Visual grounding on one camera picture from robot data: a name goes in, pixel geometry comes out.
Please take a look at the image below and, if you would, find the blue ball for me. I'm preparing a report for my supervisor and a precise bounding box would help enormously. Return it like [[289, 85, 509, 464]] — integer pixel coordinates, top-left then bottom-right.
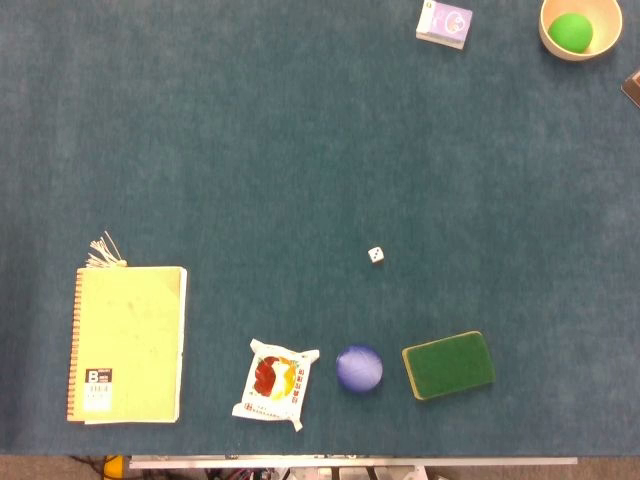
[[335, 344, 385, 396]]

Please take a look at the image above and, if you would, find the white snack packet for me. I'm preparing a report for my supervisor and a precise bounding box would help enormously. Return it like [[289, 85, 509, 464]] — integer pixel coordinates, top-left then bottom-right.
[[231, 338, 321, 433]]

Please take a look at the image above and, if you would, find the green scouring sponge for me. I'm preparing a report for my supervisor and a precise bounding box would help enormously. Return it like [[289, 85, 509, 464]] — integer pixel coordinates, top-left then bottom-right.
[[401, 330, 497, 402]]

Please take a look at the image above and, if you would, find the spiral notebook with tassel bookmark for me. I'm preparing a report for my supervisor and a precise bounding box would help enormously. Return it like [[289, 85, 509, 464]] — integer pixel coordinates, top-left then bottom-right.
[[66, 230, 189, 426]]

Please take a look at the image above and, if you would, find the small card box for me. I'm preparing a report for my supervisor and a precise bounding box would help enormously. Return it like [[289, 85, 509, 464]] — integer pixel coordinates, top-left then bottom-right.
[[415, 0, 474, 51]]

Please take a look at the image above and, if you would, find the green ball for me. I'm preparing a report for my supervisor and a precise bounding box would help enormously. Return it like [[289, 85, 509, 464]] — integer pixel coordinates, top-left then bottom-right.
[[547, 12, 594, 54]]

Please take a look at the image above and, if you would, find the colourful booklet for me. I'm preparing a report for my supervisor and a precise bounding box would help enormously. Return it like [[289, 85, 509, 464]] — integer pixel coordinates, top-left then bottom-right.
[[620, 68, 640, 110]]

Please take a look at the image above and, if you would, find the beige bowl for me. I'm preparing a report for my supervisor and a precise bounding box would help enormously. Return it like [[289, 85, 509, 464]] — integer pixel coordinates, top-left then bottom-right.
[[539, 0, 624, 63]]

